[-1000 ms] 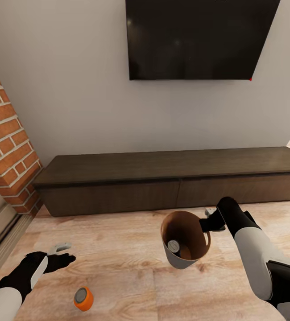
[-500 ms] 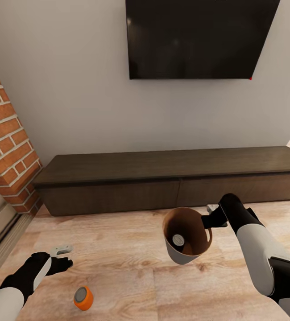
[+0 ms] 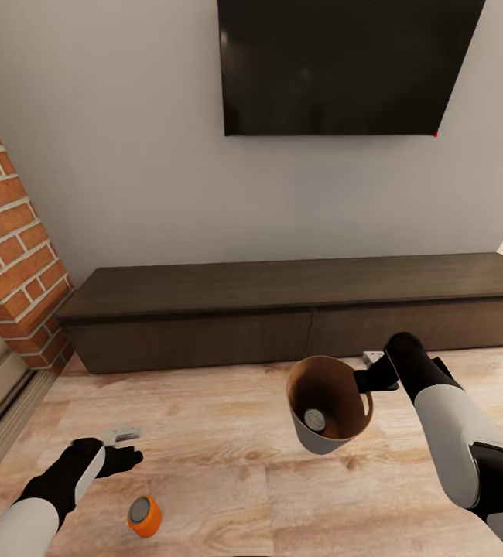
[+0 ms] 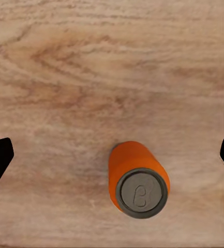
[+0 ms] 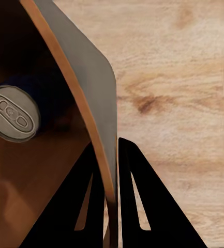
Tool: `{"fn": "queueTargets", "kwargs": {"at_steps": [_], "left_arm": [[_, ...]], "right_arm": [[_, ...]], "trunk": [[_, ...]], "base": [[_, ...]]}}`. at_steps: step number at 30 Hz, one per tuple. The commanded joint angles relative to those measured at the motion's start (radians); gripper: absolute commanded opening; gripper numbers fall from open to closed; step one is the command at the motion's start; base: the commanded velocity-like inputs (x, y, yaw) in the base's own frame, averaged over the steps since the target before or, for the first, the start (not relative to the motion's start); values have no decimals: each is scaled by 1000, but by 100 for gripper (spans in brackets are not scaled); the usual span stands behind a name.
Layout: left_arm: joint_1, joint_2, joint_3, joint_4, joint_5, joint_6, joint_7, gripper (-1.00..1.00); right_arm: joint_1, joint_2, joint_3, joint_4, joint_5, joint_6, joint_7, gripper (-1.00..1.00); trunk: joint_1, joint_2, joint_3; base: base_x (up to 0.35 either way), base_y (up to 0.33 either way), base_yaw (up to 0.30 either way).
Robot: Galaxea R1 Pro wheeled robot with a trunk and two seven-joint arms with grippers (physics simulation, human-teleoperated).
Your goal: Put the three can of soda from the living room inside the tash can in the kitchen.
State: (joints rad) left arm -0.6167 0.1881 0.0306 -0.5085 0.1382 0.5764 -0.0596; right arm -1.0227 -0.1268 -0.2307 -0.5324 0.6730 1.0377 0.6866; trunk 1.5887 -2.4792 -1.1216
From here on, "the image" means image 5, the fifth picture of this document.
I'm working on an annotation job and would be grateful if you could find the can of soda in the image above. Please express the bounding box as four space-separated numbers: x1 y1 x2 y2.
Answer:
0 68 75 143

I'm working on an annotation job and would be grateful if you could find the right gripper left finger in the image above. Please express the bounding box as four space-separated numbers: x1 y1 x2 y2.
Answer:
19 142 104 248

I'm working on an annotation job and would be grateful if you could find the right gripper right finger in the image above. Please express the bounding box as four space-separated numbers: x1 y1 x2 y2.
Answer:
118 137 207 248

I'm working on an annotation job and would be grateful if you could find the trash can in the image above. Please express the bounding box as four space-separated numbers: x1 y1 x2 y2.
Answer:
0 0 119 248

